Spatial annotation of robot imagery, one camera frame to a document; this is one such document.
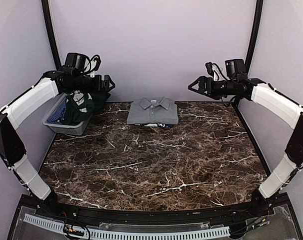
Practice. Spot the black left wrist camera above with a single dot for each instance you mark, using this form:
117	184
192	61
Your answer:
77	64

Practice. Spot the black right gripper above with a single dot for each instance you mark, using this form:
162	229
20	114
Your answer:
203	80

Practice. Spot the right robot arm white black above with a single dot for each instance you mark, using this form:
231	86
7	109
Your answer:
290	116

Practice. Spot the blue printed t-shirt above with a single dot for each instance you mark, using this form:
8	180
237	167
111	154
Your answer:
158	125

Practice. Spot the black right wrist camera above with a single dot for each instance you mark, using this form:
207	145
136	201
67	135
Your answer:
235	70

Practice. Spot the grey plastic laundry basket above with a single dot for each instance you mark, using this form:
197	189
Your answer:
76	130

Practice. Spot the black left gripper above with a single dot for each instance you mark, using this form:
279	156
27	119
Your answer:
98	87

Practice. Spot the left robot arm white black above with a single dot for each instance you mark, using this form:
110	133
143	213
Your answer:
15	114

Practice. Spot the right black frame post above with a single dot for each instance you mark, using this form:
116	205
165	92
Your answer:
254	34

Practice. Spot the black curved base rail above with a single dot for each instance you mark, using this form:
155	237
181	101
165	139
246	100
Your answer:
226	215

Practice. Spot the black frame post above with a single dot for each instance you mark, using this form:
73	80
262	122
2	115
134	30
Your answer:
254	34
50	33

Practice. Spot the dark garment under pile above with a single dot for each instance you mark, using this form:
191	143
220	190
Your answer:
99	100

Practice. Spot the blue patterned garment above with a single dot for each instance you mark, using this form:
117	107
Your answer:
58	117

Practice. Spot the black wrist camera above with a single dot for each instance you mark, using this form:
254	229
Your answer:
235	70
77	64

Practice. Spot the dark green white garment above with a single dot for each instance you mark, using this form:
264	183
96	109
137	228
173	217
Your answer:
80	107

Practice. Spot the left black frame post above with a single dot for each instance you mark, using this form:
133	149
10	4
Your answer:
50	33

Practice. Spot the grey button shirt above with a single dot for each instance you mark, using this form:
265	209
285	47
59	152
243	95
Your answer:
153	110

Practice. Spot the white slotted cable duct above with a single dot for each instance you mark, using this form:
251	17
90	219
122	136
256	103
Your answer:
113	231

